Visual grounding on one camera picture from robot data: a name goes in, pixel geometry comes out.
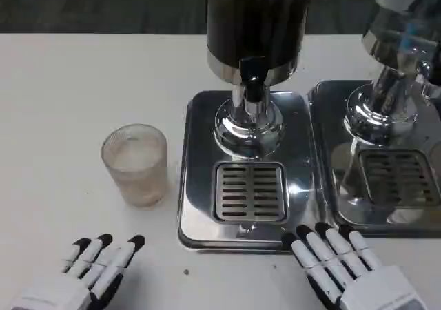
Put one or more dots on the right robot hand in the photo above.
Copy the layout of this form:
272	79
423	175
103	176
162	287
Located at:
344	265

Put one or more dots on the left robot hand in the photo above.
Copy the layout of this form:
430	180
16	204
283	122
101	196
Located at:
82	268

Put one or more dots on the clear ribbed glass cup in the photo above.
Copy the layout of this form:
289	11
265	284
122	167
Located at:
136	172

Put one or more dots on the black dispenser tap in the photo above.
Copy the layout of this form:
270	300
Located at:
253	82

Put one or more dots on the steel drip grid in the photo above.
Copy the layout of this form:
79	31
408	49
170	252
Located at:
399	175
249	193

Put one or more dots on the clear-tank steel drink dispenser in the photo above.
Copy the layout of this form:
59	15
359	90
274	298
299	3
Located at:
389	117

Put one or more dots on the chrome dispenser tap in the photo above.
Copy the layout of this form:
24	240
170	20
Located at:
429	79

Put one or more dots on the dark-tank steel drink dispenser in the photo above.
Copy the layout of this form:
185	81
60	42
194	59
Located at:
255	20

